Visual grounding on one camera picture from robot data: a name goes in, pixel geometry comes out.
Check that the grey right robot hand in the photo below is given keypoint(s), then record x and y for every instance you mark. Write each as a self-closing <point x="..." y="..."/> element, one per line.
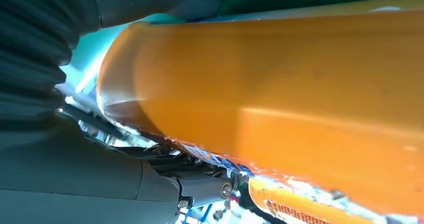
<point x="66" y="182"/>

